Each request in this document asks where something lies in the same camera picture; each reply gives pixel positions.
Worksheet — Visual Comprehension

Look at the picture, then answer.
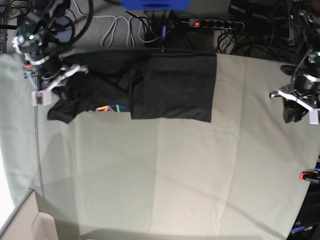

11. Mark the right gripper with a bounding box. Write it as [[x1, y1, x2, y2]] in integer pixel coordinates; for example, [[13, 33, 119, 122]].
[[37, 56, 66, 87]]

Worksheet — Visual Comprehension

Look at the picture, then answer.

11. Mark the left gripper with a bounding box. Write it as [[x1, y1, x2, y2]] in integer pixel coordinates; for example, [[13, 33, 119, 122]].
[[282, 73, 320, 123]]

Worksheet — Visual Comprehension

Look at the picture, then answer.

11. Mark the dark grey t-shirt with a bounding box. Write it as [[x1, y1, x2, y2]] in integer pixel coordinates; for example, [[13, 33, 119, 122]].
[[47, 50, 217, 124]]

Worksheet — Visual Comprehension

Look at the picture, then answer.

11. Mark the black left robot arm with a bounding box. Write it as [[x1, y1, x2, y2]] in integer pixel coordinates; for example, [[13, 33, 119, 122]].
[[277, 0, 320, 125]]

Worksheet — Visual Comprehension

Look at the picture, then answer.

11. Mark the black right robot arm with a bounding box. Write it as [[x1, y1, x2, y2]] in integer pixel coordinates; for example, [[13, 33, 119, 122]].
[[12, 0, 75, 90]]

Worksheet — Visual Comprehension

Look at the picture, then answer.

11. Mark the red black clamp left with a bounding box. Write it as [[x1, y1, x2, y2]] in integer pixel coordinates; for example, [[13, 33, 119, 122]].
[[24, 64, 33, 69]]

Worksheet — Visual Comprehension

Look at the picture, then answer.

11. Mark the red black clamp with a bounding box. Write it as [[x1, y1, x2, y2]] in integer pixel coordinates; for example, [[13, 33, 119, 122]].
[[24, 64, 33, 69], [299, 157, 320, 184], [160, 25, 167, 53]]

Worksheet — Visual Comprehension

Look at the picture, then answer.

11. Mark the round dark stand base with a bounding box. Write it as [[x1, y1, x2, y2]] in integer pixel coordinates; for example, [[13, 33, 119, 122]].
[[48, 15, 75, 50]]

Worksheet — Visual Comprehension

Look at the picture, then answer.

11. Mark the red black clamp right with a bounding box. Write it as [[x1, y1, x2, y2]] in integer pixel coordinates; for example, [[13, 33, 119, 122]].
[[299, 157, 320, 184]]

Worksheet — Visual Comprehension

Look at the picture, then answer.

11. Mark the light green table cloth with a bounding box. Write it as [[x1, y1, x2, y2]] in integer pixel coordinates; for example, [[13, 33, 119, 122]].
[[0, 54, 320, 240]]

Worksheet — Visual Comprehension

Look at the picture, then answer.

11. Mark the blue plastic box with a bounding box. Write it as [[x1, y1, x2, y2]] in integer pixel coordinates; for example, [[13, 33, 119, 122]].
[[121, 0, 192, 11]]

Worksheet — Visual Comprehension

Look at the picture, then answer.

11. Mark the black power strip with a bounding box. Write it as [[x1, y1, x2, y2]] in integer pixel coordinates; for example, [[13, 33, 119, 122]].
[[188, 18, 246, 31]]

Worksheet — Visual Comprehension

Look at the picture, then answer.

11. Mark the red black clamp middle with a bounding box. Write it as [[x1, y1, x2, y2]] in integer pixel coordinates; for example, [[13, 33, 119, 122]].
[[160, 25, 167, 53]]

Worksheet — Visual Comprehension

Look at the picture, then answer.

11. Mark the beige plastic bin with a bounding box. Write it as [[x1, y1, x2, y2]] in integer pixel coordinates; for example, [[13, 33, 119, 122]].
[[0, 189, 59, 240]]

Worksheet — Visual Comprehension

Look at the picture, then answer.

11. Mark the grey looped cable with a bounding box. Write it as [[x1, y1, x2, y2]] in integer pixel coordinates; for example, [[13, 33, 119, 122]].
[[74, 9, 151, 48]]

